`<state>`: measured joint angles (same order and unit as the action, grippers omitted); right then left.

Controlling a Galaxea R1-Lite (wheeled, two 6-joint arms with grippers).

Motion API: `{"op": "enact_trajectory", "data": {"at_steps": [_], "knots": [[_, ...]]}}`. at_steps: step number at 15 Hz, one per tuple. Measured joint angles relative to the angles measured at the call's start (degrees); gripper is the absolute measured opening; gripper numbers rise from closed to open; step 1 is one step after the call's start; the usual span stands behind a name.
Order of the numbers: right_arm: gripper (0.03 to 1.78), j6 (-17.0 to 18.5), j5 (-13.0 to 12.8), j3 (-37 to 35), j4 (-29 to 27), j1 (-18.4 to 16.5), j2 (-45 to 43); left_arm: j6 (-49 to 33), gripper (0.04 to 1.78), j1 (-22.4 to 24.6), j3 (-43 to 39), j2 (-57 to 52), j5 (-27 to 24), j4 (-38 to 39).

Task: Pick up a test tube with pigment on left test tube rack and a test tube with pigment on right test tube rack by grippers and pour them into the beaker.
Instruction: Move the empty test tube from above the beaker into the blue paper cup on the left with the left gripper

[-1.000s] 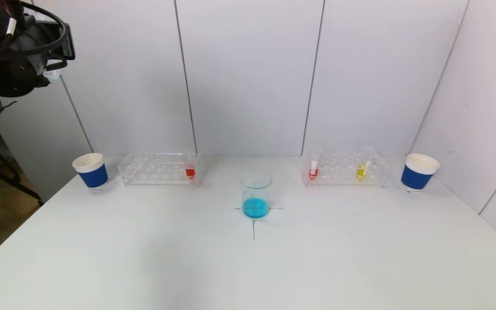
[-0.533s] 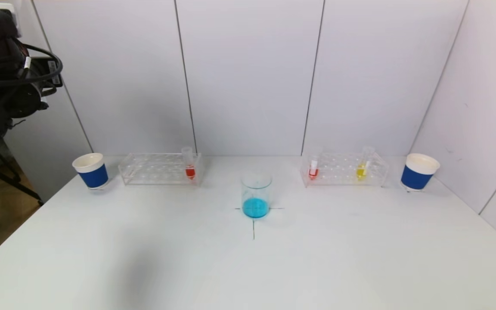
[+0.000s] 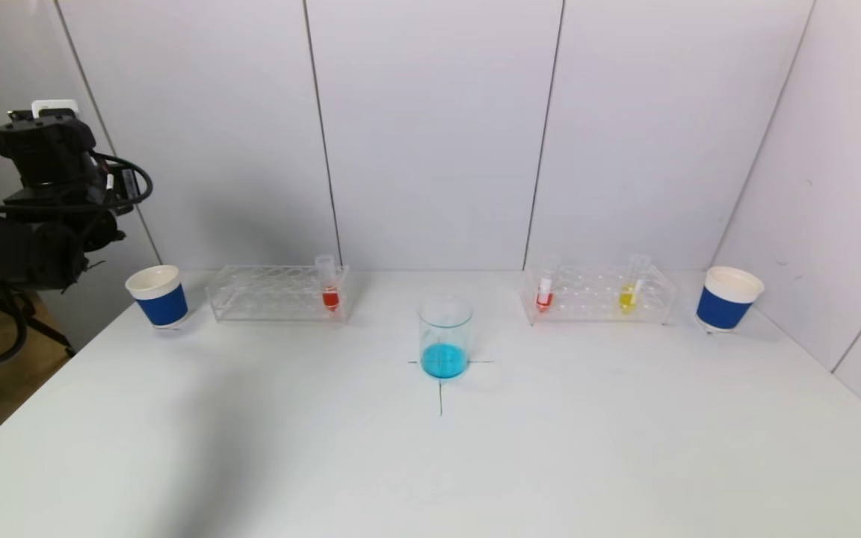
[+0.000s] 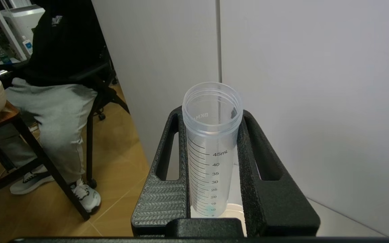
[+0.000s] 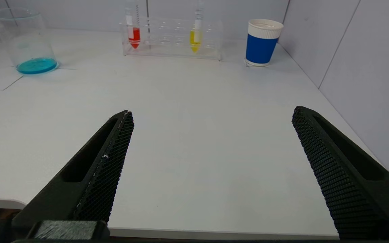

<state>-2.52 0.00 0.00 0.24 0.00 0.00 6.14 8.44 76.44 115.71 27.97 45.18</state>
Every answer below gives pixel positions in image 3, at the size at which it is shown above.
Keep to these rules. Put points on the test tube with yellow liquid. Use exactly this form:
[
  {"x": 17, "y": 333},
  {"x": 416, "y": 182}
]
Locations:
[{"x": 626, "y": 299}]

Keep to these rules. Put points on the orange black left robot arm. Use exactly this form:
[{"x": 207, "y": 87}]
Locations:
[{"x": 42, "y": 149}]

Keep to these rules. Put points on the clear glass beaker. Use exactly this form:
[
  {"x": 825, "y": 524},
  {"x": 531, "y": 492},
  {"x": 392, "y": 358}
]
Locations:
[{"x": 444, "y": 360}]

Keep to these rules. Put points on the test tube with red liquid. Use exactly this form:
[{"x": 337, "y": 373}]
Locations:
[{"x": 330, "y": 299}]

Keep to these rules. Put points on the labelled test tube red liquid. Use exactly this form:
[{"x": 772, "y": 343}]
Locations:
[{"x": 543, "y": 299}]

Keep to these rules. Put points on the clear acrylic test tube rack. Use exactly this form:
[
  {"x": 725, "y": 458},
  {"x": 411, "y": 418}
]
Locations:
[
  {"x": 273, "y": 295},
  {"x": 587, "y": 295}
]

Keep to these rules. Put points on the white paper cup blue sleeve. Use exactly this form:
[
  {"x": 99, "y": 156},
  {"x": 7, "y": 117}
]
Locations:
[
  {"x": 723, "y": 306},
  {"x": 161, "y": 306}
]

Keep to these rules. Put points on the black tripod stand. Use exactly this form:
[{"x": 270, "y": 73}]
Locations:
[{"x": 60, "y": 345}]

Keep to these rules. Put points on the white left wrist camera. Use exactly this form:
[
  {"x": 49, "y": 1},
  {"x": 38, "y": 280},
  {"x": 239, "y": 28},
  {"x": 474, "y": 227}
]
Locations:
[{"x": 57, "y": 107}]

